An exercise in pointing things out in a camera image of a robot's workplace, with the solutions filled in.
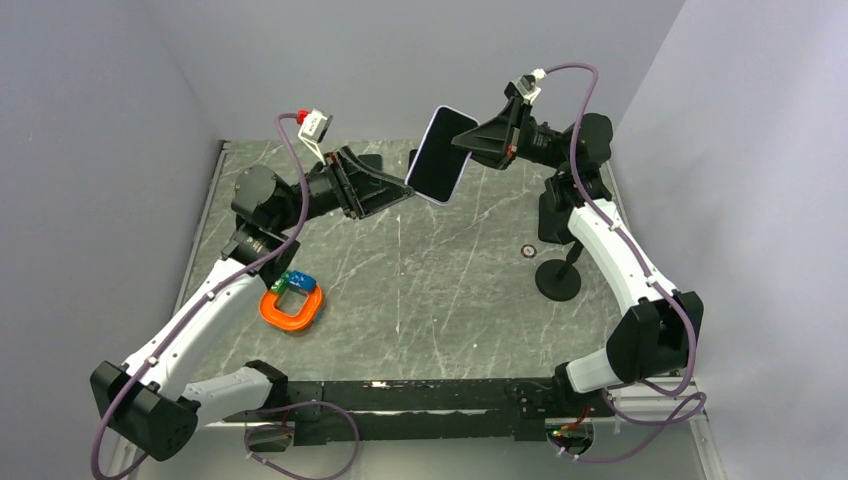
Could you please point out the black phone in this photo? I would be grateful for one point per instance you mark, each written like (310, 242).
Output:
(438, 165)

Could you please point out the black microphone stand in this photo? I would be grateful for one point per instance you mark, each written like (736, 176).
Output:
(557, 279)

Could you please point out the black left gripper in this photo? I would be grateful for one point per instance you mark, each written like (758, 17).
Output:
(383, 189)

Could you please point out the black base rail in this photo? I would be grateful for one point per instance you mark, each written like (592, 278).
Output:
(523, 409)

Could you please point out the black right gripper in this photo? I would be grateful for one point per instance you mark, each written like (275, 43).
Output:
(497, 141)

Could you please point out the orange ring toy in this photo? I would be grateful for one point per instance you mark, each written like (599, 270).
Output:
(291, 310)

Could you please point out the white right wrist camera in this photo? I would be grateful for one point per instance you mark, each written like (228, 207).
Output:
(527, 85)

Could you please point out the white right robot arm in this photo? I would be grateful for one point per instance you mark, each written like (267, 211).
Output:
(659, 327)

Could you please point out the round poker chip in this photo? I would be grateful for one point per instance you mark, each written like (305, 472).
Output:
(528, 251)

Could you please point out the blue toy brick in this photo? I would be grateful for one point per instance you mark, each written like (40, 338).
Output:
(300, 282)

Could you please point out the blue phone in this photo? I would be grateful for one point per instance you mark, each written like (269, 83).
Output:
(373, 161)

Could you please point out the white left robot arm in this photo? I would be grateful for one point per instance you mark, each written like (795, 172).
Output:
(150, 398)

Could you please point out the aluminium frame rail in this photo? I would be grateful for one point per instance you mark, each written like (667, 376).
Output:
(642, 405)

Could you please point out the green toy brick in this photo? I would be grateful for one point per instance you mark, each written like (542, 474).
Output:
(281, 284)

